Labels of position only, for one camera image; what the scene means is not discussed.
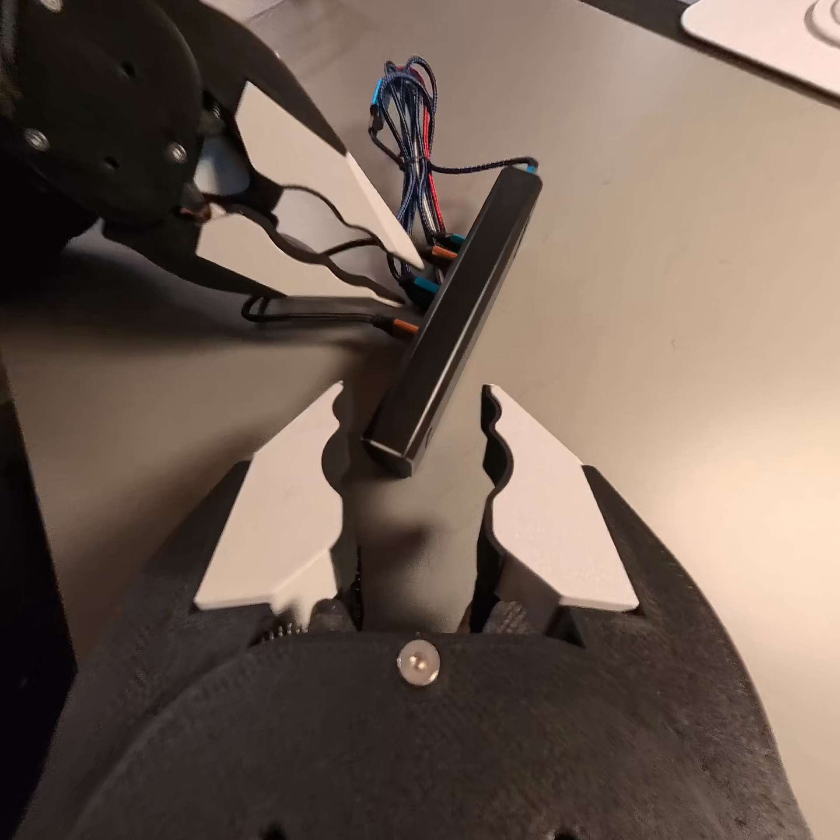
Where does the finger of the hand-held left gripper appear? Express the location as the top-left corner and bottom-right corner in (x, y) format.
(231, 79), (426, 271)
(196, 203), (408, 308)

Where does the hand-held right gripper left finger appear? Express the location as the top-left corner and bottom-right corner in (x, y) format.
(194, 381), (362, 621)

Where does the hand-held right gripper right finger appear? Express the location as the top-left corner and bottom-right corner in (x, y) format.
(474, 385), (641, 632)

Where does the black cable orange plug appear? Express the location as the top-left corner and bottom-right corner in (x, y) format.
(241, 294), (421, 343)
(282, 236), (457, 266)

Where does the blue braided cable teal plug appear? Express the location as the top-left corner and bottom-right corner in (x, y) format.
(371, 75), (442, 311)

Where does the slim black USB hub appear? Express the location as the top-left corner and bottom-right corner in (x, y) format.
(363, 166), (544, 478)

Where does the white monitor stand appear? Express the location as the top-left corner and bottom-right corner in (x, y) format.
(681, 0), (840, 101)

